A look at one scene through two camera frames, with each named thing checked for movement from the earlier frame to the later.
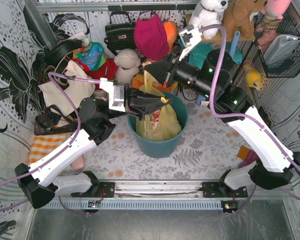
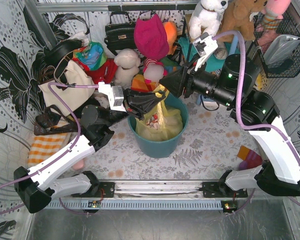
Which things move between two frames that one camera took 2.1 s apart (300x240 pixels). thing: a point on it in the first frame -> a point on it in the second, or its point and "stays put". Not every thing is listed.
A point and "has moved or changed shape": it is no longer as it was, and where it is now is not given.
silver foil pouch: x=280 y=48 stays put
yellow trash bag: x=170 y=122 has moved or changed shape
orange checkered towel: x=43 y=146 stays put
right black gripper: x=169 y=73 -> x=186 y=81
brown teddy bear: x=237 y=18 stays put
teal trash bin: x=164 y=148 stays put
